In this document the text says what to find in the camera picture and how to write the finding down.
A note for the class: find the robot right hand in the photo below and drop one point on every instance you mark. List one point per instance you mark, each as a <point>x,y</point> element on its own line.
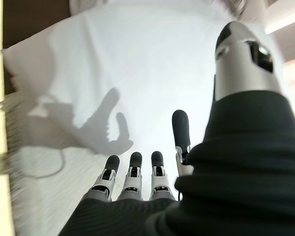
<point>236,172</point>

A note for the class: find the white duvet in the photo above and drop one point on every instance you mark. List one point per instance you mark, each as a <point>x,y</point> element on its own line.
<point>150,61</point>

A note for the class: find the grey fringed knitted cushion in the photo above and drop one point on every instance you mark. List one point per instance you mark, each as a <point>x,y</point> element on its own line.
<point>232,8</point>

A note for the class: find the brown bed frame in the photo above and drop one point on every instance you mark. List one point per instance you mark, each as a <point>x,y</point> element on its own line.
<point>34,22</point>

